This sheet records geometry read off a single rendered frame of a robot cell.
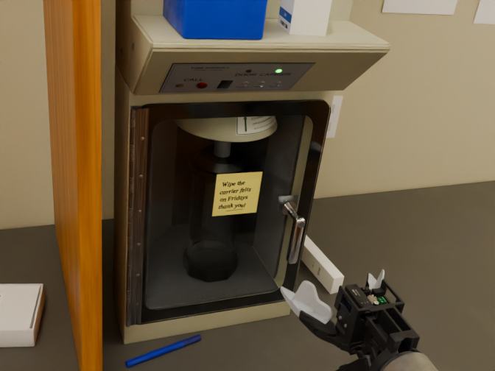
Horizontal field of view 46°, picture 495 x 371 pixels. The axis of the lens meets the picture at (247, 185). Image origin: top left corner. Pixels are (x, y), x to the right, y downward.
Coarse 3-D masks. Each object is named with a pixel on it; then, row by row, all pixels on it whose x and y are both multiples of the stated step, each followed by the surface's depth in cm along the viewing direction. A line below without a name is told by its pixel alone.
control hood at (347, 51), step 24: (144, 24) 70; (168, 24) 71; (264, 24) 77; (336, 24) 82; (144, 48) 67; (168, 48) 65; (192, 48) 66; (216, 48) 67; (240, 48) 68; (264, 48) 70; (288, 48) 71; (312, 48) 72; (336, 48) 73; (360, 48) 74; (384, 48) 76; (144, 72) 70; (312, 72) 79; (336, 72) 80; (360, 72) 82
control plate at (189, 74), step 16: (176, 64) 69; (192, 64) 70; (208, 64) 71; (224, 64) 71; (240, 64) 72; (256, 64) 73; (272, 64) 74; (288, 64) 75; (304, 64) 75; (176, 80) 74; (192, 80) 74; (208, 80) 75; (240, 80) 77; (256, 80) 78; (272, 80) 79; (288, 80) 80
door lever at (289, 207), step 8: (288, 208) 96; (296, 216) 94; (296, 224) 93; (304, 224) 93; (296, 232) 94; (296, 240) 95; (288, 248) 97; (296, 248) 96; (288, 256) 97; (296, 256) 97
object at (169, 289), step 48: (192, 144) 85; (240, 144) 88; (288, 144) 91; (192, 192) 89; (288, 192) 96; (144, 240) 90; (192, 240) 94; (240, 240) 97; (288, 240) 101; (144, 288) 95; (192, 288) 99; (240, 288) 103; (288, 288) 107
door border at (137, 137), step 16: (144, 112) 79; (144, 128) 81; (144, 144) 82; (144, 160) 83; (144, 176) 84; (144, 192) 86; (144, 208) 87; (128, 224) 87; (128, 256) 90; (128, 288) 93; (128, 304) 95
